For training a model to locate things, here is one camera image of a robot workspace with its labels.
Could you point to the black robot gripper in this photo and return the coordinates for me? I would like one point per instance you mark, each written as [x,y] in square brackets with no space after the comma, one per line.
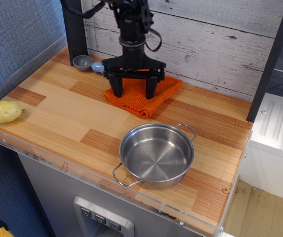
[133,64]

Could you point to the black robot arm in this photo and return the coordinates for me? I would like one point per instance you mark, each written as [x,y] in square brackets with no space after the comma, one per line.
[134,19]

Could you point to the grey and blue scoop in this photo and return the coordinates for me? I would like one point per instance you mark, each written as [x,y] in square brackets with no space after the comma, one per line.
[84,63]

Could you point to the stainless steel pot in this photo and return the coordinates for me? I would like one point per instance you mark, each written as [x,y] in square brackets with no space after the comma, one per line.
[156,155]

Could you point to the silver toy fridge cabinet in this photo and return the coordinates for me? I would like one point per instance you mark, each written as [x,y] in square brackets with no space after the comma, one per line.
[56,191]

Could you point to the yellow toy potato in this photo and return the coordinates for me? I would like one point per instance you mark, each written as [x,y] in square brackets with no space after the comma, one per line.
[9,111]

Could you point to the silver dispenser button panel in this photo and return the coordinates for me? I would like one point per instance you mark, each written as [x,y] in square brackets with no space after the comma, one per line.
[97,221]

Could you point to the white ridged appliance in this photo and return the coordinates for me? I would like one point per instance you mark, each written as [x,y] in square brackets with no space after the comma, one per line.
[262,165]

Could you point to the yellow object bottom left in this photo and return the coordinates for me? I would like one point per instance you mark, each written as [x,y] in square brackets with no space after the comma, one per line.
[5,233]

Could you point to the black vertical frame post left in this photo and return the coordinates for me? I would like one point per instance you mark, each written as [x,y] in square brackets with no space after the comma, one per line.
[75,34]

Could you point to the black vertical frame post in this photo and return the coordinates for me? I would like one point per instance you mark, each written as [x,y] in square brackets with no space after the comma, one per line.
[75,34]
[267,73]

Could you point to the black vertical frame post right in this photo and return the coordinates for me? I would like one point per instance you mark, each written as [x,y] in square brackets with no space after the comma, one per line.
[267,73]

